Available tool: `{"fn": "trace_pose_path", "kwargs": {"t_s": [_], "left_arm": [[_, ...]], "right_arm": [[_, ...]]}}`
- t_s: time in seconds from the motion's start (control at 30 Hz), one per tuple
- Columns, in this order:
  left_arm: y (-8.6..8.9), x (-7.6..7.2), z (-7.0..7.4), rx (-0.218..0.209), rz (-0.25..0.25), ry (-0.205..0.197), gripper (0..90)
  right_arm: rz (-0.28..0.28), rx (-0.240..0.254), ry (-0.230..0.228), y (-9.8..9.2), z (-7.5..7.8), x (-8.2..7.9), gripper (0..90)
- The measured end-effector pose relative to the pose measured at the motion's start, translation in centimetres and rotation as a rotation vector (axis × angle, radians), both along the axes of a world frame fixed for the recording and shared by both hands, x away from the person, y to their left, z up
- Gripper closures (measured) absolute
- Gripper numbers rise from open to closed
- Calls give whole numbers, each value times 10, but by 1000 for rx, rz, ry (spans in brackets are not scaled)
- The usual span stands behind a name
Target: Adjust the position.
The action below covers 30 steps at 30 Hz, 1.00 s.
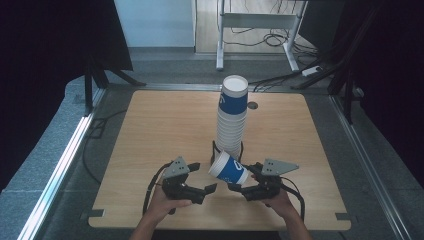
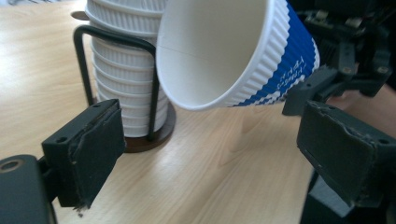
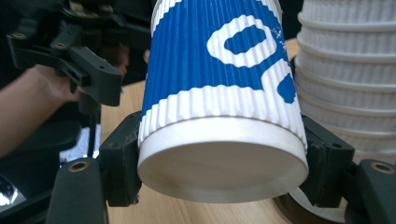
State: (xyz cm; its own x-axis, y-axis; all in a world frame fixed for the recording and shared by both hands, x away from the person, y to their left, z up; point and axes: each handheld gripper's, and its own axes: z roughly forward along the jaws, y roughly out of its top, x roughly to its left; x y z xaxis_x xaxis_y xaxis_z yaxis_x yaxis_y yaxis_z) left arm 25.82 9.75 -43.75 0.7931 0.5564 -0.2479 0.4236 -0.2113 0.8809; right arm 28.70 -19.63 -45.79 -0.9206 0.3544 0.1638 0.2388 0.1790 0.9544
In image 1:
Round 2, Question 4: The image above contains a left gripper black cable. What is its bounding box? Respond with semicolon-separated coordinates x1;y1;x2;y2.
142;161;174;216

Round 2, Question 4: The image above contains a thin black floor cable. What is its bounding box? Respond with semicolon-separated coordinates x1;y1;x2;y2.
81;109;128;185

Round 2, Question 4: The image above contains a stack of white paper cups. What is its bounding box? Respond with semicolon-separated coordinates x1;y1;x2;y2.
214;74;249;160

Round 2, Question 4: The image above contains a white metal desk frame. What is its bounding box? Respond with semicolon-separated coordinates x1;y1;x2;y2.
215;0;308;73

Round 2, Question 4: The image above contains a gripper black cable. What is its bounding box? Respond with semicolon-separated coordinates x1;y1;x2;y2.
279;176;306;223
142;161;174;216

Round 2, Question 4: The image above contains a black curtain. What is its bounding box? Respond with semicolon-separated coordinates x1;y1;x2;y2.
0;0;134;193
299;0;424;188

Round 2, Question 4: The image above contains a black metal stand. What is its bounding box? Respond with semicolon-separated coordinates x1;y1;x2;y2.
84;54;147;118
291;6;381;125

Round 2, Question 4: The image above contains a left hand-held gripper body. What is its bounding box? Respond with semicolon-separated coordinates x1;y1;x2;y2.
161;156;206;205

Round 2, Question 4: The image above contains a white power strip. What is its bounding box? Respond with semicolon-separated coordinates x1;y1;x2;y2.
301;65;324;77

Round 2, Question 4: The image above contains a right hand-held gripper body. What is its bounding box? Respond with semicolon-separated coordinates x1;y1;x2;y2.
240;158;300;202

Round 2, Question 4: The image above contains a black wire cup holder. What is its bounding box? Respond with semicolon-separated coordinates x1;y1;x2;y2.
210;139;244;166

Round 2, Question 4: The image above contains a person's right hand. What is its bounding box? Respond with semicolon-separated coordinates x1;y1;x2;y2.
262;187;297;220

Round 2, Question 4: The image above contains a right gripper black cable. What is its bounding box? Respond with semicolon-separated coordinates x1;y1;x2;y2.
279;176;306;223

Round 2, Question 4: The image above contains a tangle of black floor cables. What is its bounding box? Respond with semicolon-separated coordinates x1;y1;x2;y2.
223;26;319;58

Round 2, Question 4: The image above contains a black power strip cable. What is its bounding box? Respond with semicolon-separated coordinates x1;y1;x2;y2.
248;71;306;93

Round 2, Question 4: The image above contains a blue white paper cup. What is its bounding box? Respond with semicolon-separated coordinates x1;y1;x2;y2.
208;150;250;186

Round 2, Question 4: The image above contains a person's left hand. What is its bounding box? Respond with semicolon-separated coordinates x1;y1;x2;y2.
145;185;193;225

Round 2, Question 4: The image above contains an aluminium floor rail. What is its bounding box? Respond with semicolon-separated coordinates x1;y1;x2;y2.
16;88;106;240
328;94;413;240

